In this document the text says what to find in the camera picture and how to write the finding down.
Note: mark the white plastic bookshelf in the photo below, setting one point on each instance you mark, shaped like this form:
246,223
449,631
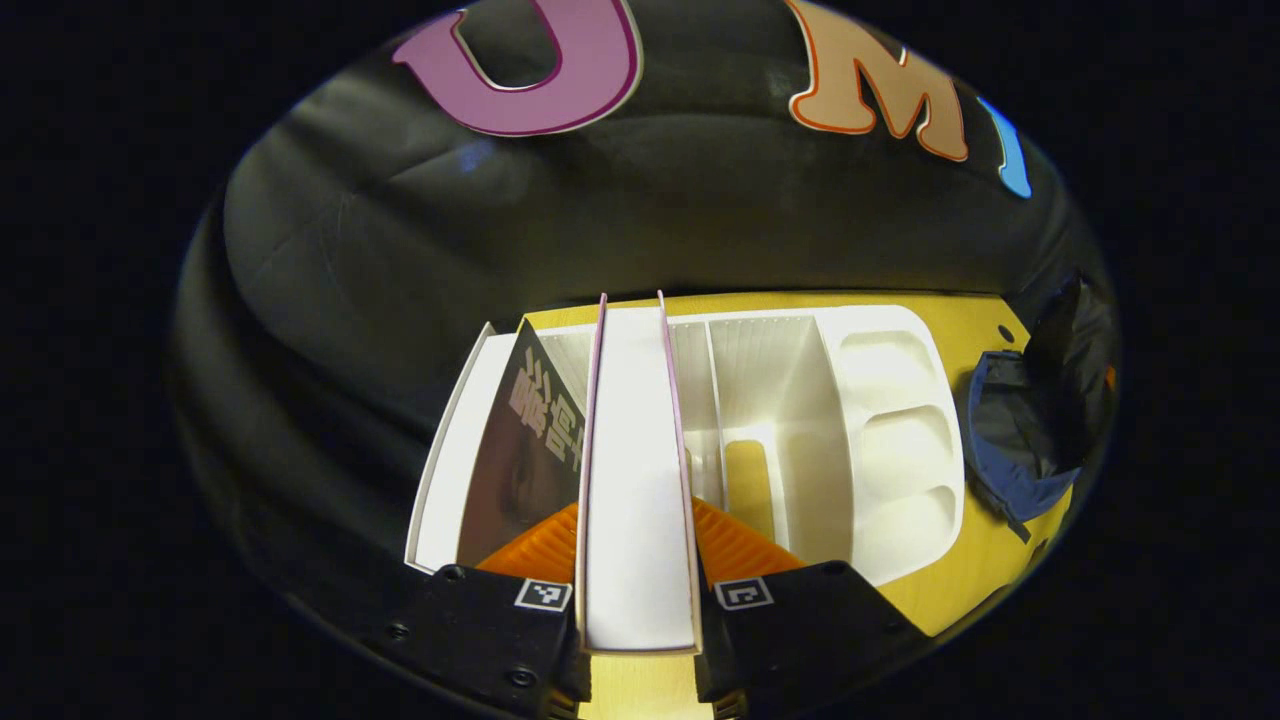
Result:
800,450

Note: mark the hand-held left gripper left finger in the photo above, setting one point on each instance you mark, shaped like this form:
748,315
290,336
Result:
480,630

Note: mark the pink cover book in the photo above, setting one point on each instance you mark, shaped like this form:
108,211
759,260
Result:
635,480

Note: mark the blue schoolbag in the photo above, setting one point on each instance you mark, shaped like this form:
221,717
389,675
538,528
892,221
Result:
1010,460

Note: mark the black backdrop cloth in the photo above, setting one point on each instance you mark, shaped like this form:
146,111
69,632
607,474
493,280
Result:
400,230

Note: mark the dark cover book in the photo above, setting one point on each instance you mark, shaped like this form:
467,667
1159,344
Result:
520,470

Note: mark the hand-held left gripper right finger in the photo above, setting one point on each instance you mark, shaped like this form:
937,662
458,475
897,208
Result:
800,630

